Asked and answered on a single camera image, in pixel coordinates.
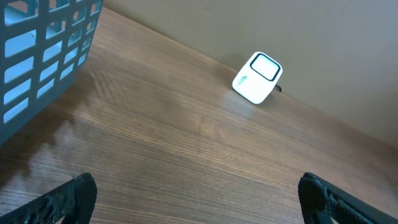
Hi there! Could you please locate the grey plastic basket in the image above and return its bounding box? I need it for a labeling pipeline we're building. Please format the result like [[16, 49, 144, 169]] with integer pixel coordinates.
[[1, 0, 104, 143]]

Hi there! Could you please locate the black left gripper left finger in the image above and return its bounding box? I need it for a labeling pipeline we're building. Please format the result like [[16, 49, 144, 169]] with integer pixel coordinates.
[[1, 173, 97, 224]]

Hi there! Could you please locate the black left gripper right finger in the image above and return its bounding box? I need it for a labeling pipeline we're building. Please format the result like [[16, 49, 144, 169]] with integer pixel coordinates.
[[298, 172, 397, 224]]

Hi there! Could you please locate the white barcode scanner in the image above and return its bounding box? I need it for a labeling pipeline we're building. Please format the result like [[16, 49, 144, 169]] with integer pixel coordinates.
[[232, 52, 283, 105]]

